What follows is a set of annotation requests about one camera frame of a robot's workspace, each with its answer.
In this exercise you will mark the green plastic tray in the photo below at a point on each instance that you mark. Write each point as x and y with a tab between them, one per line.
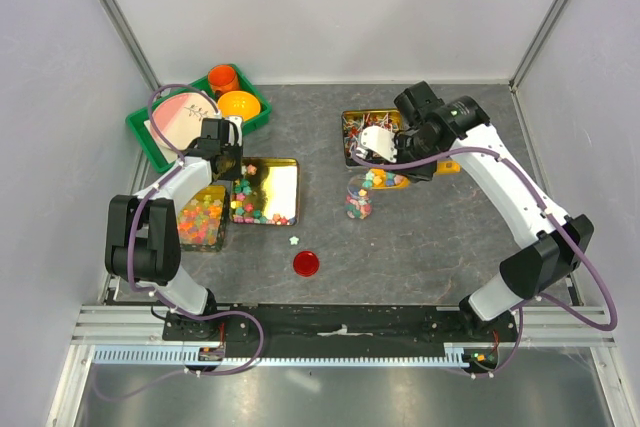
160	161

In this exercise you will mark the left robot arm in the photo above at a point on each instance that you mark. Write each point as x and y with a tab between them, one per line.
142	239

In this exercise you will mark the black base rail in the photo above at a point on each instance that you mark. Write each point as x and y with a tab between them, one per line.
341	332

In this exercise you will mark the grey cable duct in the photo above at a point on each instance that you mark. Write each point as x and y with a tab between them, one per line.
193	356

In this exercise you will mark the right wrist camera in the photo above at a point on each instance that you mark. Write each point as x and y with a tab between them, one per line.
376	140

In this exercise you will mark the pink white plate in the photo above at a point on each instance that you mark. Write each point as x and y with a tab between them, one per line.
179	119

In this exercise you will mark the tin of lollipops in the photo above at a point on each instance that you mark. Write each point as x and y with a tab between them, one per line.
353	122

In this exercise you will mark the orange plastic cup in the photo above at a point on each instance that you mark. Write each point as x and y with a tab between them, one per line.
222	79

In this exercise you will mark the tin of bright star candies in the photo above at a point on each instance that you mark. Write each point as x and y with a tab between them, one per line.
202	222

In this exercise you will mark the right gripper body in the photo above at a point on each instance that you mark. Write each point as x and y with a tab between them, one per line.
411	149

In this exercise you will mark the orange plastic bowl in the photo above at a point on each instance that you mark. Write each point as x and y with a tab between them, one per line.
239	103

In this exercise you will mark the yellow plastic scoop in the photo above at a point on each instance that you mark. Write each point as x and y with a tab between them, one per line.
379	179

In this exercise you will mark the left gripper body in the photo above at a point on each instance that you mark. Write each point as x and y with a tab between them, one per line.
233	162

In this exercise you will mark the clear glass jar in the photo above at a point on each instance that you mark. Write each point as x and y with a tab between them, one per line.
358	202

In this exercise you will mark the tin of pastel star candies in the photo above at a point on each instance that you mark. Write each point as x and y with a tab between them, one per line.
267	193

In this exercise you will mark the red round lid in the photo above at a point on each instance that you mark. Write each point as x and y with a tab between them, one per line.
306	263

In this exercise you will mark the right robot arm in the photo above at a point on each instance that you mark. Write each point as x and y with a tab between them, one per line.
551	242

